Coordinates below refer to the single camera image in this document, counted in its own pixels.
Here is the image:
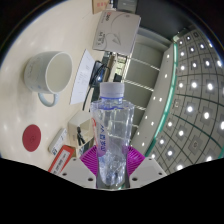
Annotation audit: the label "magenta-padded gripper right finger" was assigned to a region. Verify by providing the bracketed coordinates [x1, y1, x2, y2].
[125, 145, 168, 190]

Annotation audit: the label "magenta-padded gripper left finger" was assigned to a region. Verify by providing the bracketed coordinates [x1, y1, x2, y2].
[57, 144, 100, 190]

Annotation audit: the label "clear plastic water bottle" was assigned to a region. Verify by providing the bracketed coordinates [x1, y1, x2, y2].
[89, 82, 135, 188]

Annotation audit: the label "black clip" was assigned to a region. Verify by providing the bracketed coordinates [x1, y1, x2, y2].
[75, 125, 86, 147]

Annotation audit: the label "white remote control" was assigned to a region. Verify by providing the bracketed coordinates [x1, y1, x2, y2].
[48, 127, 69, 154]

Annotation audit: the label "small open beige box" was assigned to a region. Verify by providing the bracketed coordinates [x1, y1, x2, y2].
[67, 110, 95, 150]

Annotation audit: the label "flat round red coaster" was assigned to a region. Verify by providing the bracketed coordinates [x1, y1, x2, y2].
[21, 124, 42, 153]

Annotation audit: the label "white printed paper sheet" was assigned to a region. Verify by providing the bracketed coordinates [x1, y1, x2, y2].
[69, 49, 96, 106]

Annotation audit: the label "black desk telephone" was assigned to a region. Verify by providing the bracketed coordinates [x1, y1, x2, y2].
[91, 59, 118, 88]

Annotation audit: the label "round ceiling lights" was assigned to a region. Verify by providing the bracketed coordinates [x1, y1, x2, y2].
[143, 29, 224, 172]

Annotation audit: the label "white ceramic mug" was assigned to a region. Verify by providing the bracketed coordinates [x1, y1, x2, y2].
[23, 50, 74, 108]

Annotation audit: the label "large white cardboard box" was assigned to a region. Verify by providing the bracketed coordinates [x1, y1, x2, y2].
[92, 9, 142, 57]

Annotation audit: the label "black flat electronic device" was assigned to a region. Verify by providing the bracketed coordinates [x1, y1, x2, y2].
[114, 0, 138, 13]

